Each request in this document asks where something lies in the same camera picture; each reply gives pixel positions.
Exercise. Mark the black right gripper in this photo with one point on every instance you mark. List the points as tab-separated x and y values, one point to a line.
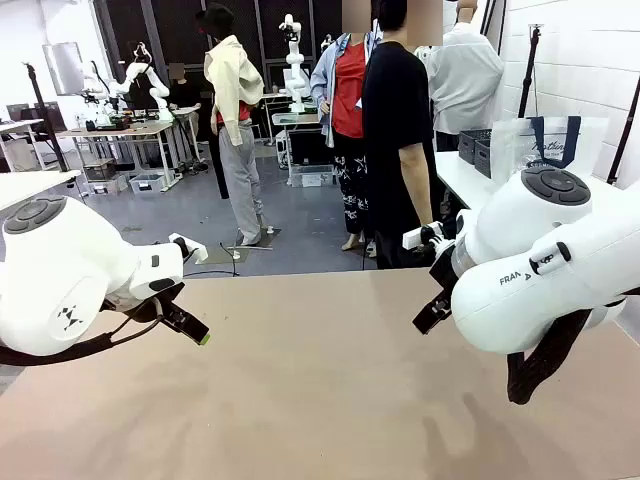
447	272

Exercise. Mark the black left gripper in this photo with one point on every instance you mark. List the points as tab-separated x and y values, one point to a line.
150	307

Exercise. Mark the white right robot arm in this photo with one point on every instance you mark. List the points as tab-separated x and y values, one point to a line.
525	240

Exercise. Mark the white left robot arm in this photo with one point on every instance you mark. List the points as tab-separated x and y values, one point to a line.
60	280

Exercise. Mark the small white robot arm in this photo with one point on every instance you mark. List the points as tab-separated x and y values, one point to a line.
328	41

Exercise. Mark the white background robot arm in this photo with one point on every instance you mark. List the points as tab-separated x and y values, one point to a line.
292	60
102	95
150	80

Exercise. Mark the person's right forearm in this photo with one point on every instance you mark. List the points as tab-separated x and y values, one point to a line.
417	185

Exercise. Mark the white side table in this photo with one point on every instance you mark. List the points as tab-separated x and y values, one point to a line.
460	175

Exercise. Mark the clear storage bin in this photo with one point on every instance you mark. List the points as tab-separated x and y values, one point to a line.
312	176
147	184

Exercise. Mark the grey storage crate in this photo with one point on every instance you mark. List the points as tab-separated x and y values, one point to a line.
100	170

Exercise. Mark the person in black t-shirt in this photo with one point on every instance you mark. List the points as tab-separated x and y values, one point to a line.
390	125

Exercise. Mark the white computer tower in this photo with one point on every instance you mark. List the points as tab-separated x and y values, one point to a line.
282	150

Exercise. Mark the wooden top work table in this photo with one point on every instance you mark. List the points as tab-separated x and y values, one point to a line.
125	131

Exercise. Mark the black equipment case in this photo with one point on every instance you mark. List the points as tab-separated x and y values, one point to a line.
310	147

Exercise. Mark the white desk top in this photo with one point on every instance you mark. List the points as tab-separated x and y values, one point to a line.
30	185

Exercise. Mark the seated person black shirt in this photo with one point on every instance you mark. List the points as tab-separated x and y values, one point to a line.
187	100

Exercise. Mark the mannequin beige jacket grey pants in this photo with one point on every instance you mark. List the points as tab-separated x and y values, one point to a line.
235	100

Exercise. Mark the person in red shirt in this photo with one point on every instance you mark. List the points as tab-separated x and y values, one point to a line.
347	100

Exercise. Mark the mannequin white shirt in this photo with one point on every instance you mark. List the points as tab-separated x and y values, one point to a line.
465	85

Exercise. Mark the small green top table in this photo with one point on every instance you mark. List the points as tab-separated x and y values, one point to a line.
295	118

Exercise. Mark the black slanted pole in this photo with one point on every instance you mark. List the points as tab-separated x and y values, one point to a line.
625	130

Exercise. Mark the black monitor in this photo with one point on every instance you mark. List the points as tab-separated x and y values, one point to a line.
17	111

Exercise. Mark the grey light panel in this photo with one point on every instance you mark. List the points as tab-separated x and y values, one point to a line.
62	67

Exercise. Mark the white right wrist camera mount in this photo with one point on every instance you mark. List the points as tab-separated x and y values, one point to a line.
425	236

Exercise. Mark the black tripod with camera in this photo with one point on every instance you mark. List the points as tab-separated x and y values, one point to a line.
530	75

